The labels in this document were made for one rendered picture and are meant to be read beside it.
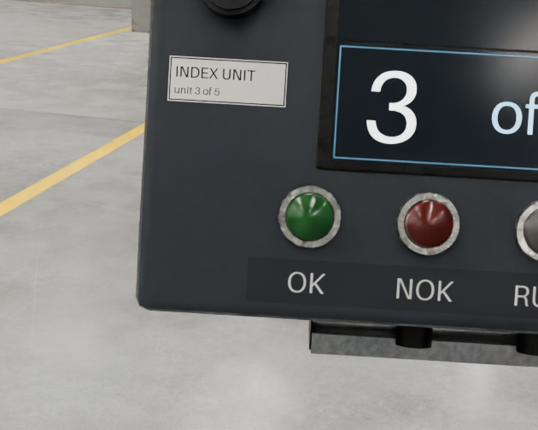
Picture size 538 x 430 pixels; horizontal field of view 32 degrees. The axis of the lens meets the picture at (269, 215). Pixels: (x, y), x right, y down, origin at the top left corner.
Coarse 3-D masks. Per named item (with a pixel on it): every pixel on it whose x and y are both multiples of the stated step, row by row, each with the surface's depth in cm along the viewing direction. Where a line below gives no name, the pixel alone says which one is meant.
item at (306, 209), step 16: (304, 192) 39; (320, 192) 39; (288, 208) 39; (304, 208) 39; (320, 208) 39; (336, 208) 39; (288, 224) 39; (304, 224) 39; (320, 224) 39; (336, 224) 39; (304, 240) 39; (320, 240) 39
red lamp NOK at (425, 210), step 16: (432, 192) 39; (400, 208) 39; (416, 208) 39; (432, 208) 39; (448, 208) 39; (400, 224) 39; (416, 224) 39; (432, 224) 39; (448, 224) 39; (416, 240) 39; (432, 240) 39; (448, 240) 39
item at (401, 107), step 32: (352, 64) 39; (384, 64) 39; (416, 64) 39; (448, 64) 39; (352, 96) 39; (384, 96) 39; (416, 96) 39; (448, 96) 39; (352, 128) 39; (384, 128) 39; (416, 128) 39; (448, 128) 39; (352, 160) 39; (384, 160) 39; (416, 160) 39; (448, 160) 39
